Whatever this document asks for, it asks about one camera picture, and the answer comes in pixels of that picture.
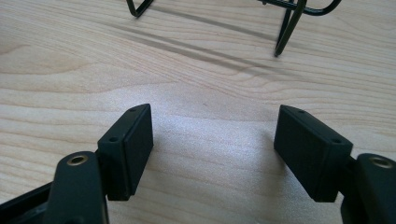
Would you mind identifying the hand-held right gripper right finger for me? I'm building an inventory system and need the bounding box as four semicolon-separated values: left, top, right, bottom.
273;104;354;203

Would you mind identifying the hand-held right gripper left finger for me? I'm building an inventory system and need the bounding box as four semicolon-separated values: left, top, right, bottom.
96;103;154;202

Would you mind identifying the black wire rack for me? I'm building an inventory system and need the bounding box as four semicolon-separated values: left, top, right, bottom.
125;0;343;58

